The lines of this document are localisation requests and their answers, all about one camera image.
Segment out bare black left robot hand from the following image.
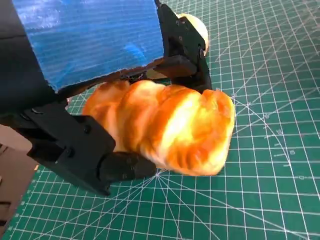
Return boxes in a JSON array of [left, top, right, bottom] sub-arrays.
[[0, 0, 213, 197]]

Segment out round toy bread bun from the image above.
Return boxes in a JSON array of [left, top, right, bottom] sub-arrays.
[[174, 12, 210, 57]]

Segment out rectangular striped toy bread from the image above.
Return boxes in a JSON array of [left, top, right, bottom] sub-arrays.
[[81, 79, 236, 177]]

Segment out green cutting mat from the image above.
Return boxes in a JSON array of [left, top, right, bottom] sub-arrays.
[[0, 0, 320, 240]]

